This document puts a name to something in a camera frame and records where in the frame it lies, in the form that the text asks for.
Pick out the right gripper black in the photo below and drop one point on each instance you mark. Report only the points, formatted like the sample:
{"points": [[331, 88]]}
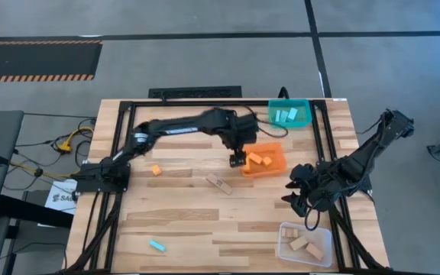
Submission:
{"points": [[313, 187]]}

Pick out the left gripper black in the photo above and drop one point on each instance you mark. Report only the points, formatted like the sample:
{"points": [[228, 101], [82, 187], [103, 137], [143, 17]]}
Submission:
{"points": [[239, 141]]}

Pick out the long wooden plank block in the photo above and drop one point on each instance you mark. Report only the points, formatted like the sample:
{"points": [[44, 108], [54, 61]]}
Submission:
{"points": [[219, 183]]}

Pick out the orange plastic bin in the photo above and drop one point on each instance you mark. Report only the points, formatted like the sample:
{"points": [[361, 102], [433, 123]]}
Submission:
{"points": [[277, 168]]}

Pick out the plain wooden block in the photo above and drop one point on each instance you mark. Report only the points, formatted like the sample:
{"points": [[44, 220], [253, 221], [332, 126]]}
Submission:
{"points": [[298, 243], [314, 251]]}

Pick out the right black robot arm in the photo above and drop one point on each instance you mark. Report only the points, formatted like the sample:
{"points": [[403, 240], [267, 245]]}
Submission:
{"points": [[369, 153]]}

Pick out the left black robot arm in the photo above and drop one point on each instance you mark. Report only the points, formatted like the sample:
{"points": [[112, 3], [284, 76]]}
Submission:
{"points": [[182, 128]]}

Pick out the clear plastic bin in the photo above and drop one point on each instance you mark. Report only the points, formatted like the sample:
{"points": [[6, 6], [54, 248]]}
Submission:
{"points": [[321, 235]]}

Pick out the teal plastic bin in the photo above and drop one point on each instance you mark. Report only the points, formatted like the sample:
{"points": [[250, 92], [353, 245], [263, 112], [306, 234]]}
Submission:
{"points": [[273, 105]]}

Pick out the white paper sign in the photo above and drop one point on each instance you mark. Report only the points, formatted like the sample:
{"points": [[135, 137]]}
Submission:
{"points": [[61, 196]]}

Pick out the black desk foot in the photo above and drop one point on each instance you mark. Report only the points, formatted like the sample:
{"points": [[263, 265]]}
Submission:
{"points": [[33, 211]]}

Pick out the black hazard-striped floor mat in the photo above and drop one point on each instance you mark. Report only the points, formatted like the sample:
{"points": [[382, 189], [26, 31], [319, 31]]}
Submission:
{"points": [[33, 59]]}

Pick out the black aluminium table frame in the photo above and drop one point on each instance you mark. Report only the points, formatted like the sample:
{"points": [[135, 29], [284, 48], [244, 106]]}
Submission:
{"points": [[204, 103]]}

